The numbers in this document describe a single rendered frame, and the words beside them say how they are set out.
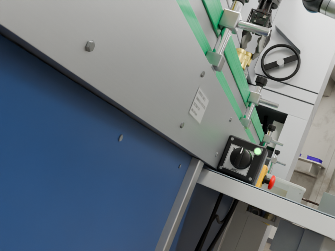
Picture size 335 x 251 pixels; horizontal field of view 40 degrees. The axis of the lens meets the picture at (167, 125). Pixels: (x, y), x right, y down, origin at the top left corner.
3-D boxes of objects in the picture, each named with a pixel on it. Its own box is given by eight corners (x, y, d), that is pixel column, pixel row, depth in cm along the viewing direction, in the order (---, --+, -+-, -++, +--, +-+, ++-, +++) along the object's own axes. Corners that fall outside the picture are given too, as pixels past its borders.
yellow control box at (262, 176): (235, 184, 130) (245, 159, 131) (260, 194, 128) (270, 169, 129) (232, 182, 124) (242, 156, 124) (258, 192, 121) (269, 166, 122)
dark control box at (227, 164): (221, 175, 104) (235, 140, 105) (254, 188, 102) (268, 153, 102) (215, 171, 96) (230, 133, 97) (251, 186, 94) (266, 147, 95)
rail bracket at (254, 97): (238, 128, 114) (257, 78, 116) (266, 138, 112) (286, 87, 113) (236, 124, 111) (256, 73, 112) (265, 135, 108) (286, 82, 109)
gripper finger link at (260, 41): (250, 55, 156) (256, 29, 157) (251, 61, 161) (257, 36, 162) (259, 57, 155) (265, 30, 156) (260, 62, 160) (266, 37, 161)
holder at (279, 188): (230, 186, 190) (237, 168, 190) (296, 212, 181) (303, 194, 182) (224, 183, 173) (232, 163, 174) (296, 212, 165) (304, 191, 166)
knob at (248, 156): (227, 164, 96) (224, 163, 93) (235, 144, 97) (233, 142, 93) (247, 173, 95) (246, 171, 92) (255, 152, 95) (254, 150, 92)
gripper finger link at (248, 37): (232, 48, 158) (246, 25, 158) (234, 54, 163) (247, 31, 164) (240, 52, 157) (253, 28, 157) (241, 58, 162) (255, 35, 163)
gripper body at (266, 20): (244, 23, 156) (257, -9, 157) (246, 33, 165) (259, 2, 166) (265, 30, 154) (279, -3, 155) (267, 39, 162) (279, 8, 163)
